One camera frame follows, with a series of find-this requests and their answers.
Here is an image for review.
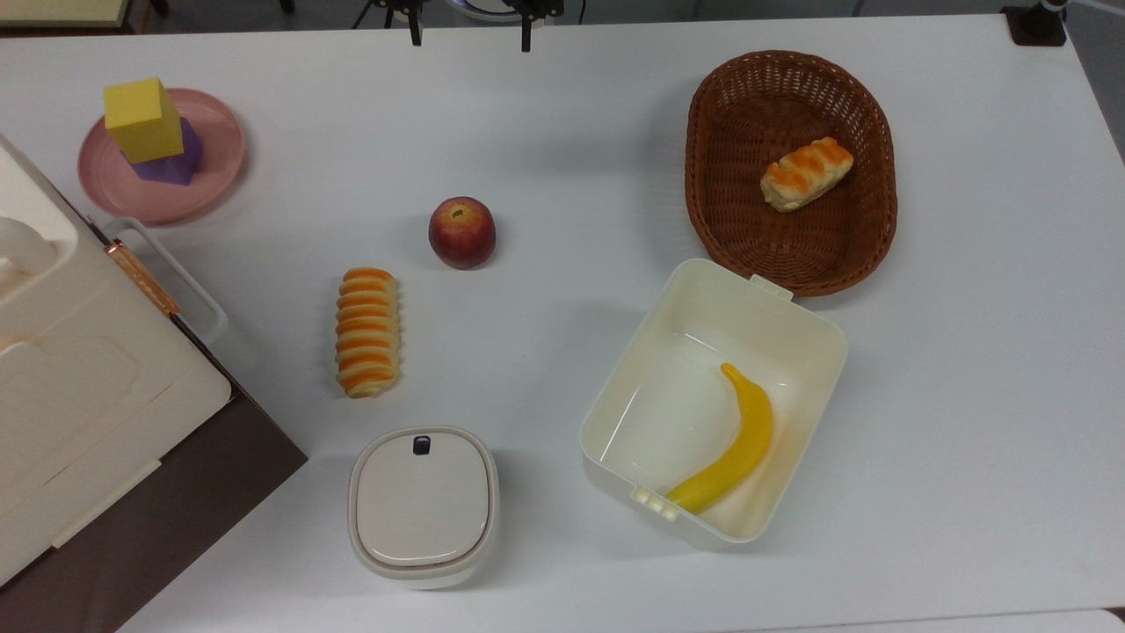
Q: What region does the white cabinet handle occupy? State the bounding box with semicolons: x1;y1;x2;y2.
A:
101;217;229;346

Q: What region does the pink round plate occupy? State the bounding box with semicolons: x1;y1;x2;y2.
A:
77;87;246;224

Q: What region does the purple foam block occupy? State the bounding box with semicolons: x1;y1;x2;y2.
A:
132;117;205;186

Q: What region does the cream cooler box with handles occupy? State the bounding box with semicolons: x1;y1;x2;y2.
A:
0;132;233;588

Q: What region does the yellow foam cube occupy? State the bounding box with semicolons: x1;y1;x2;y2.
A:
104;77;185;164

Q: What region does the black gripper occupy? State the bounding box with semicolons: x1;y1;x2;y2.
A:
371;0;564;53

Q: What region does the brown wicker basket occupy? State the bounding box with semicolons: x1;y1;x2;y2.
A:
685;50;899;298

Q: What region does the small cream lidded bin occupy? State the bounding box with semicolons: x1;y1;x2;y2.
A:
347;426;500;590

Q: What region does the short orange striped bread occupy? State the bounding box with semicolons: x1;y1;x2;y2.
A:
759;136;855;214

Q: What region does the open white plastic container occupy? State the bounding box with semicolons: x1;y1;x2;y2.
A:
578;258;850;552

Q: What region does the black stand base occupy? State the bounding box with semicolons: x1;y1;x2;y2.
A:
1003;0;1069;47

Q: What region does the yellow banana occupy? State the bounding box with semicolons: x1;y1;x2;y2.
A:
665;362;775;516

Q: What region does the beige wooden board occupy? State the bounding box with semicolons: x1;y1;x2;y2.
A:
0;0;133;32

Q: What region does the copper latch strip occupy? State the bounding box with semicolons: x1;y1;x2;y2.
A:
104;239;182;316

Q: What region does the red apple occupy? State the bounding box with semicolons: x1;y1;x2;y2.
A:
428;196;497;271

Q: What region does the long orange striped bread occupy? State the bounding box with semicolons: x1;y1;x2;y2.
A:
334;266;403;399

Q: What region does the dark brown cabinet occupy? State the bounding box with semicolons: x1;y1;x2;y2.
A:
0;316;309;633

